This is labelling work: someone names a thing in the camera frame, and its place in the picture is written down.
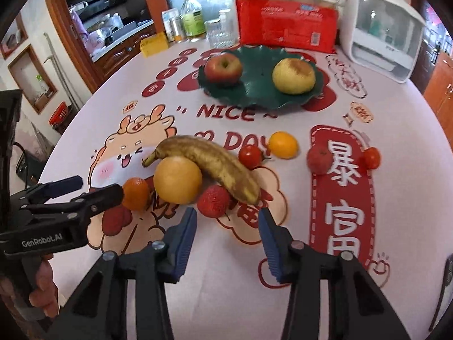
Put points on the red cherry tomato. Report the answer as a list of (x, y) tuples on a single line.
[(249, 156), (371, 158)]

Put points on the large orange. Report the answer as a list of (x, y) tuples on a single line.
[(177, 180)]

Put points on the small yellow orange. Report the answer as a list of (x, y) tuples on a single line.
[(282, 145)]

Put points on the spotted ripe banana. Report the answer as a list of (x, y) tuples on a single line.
[(212, 159)]

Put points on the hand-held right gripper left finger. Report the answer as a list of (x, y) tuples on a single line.
[(184, 244)]

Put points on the white dish cabinet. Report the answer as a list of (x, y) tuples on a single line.
[(382, 32)]

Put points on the printed cartoon tablecloth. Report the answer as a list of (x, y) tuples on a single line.
[(226, 290)]

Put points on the green scalloped plate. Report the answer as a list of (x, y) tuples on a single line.
[(258, 78)]

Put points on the person's left hand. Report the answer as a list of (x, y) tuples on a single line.
[(47, 287)]

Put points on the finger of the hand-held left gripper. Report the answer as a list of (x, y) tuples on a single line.
[(102, 198), (63, 186)]

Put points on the green label glass bottle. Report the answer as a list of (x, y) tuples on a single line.
[(193, 21)]

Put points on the red apple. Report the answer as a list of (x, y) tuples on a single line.
[(223, 68)]

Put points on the red lychee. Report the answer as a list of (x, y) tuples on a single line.
[(318, 160), (213, 201)]

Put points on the metal pole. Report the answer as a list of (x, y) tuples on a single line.
[(58, 67)]

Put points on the dark chair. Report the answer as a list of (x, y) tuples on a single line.
[(444, 290)]

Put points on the yellow box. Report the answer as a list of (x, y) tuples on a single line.
[(154, 44)]

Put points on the red pack of bottles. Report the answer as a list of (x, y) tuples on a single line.
[(286, 24)]

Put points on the clear glass cup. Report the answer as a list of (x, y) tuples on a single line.
[(216, 35)]

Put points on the small tangerine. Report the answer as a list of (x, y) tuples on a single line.
[(137, 194)]

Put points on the yellow pear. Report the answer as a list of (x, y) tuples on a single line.
[(293, 77)]

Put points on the pink plastic bag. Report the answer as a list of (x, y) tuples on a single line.
[(78, 21)]

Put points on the wooden kitchen cabinet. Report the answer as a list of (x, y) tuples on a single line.
[(106, 56)]

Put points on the clear jar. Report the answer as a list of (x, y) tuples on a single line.
[(227, 19)]

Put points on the red basket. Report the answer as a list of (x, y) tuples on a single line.
[(60, 114)]

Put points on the white lidded jar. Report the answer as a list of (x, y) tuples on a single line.
[(170, 24)]

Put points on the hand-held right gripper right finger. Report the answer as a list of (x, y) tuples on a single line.
[(270, 251)]

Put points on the wooden side cabinet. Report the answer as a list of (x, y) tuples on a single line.
[(440, 92)]

